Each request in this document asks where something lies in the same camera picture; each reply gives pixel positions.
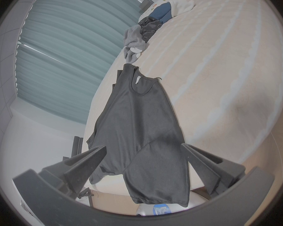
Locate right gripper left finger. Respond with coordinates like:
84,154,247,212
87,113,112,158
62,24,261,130
39,145,107,198

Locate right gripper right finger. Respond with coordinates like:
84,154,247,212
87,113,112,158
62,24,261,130
180,143,246,195

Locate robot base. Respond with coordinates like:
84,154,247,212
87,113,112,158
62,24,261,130
136,203,173,217

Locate bed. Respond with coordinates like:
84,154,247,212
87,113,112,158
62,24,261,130
84,0,283,217

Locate black T-shirt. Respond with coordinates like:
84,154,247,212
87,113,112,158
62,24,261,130
86,63,191,208

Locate blue-green curtain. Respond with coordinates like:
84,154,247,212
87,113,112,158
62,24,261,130
14,0,145,125

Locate grey garment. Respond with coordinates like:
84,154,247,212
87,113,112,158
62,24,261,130
123,24,147,64

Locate black shiny garment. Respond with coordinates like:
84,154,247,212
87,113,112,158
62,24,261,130
138,16,163,43

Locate dark blue garment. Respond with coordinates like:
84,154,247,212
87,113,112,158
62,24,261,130
152,2,174,24

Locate white garment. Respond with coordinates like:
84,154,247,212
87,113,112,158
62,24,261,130
170,0,197,17

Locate white printed pillow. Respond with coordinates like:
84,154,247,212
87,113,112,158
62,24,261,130
139,0,187,21

